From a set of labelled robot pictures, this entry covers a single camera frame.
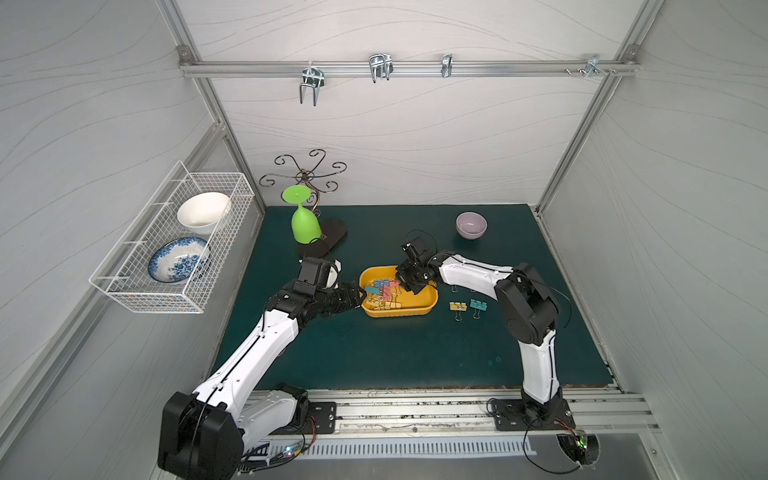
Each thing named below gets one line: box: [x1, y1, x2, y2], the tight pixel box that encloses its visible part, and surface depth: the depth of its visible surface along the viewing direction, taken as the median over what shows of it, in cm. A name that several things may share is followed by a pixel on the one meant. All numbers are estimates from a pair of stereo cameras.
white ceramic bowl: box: [177, 192, 231, 235], surface depth 73 cm
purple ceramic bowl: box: [455, 211, 488, 240], surface depth 113 cm
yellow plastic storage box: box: [359, 265, 439, 318], surface depth 95 cm
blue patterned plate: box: [148, 237, 210, 283], surface depth 66 cm
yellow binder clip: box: [449, 302, 467, 322], surface depth 94 cm
